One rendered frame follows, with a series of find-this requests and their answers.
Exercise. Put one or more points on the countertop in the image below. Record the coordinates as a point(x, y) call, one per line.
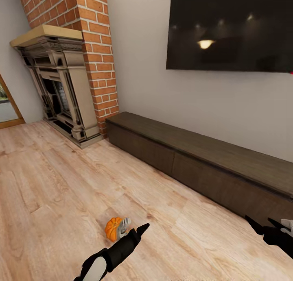
point(30, 37)

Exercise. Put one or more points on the wood fireplace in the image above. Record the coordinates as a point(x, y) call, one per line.
point(58, 69)

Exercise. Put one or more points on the wall mounted tv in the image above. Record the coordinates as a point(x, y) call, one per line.
point(231, 35)

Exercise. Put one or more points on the pumpkin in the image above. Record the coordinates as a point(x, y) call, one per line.
point(111, 228)

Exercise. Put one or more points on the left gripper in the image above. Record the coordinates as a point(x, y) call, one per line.
point(127, 244)

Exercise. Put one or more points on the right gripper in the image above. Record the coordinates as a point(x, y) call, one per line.
point(273, 235)

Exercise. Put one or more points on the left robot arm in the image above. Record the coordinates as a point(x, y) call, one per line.
point(96, 266)

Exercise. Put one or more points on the cabinet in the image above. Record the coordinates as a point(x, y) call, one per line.
point(243, 180)

